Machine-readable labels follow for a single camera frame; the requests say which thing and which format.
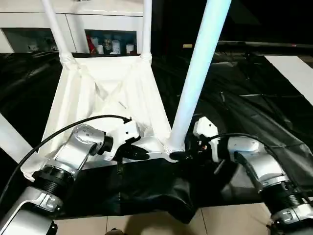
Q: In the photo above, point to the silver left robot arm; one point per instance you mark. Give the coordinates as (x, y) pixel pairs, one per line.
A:
(73, 151)

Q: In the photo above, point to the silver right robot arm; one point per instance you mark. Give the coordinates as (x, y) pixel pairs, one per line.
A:
(264, 166)

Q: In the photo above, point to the black work mat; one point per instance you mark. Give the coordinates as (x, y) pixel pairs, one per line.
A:
(256, 117)

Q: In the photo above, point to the small yellow label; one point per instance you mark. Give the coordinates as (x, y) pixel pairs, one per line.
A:
(187, 45)

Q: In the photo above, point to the flat white board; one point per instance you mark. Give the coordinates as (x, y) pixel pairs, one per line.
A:
(293, 71)

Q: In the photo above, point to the long black rod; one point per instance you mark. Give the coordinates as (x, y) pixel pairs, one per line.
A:
(264, 44)

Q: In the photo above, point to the white glass door cabinet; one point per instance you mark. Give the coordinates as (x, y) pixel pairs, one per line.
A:
(110, 20)

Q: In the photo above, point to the small grey patterned ornament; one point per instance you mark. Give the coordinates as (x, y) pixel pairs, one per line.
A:
(80, 0)

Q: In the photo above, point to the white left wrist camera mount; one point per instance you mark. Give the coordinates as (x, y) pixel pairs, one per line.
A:
(124, 132)

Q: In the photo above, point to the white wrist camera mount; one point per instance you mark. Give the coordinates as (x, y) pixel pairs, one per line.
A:
(124, 132)
(205, 126)

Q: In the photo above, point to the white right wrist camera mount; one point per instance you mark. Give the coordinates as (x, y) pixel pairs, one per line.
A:
(205, 126)

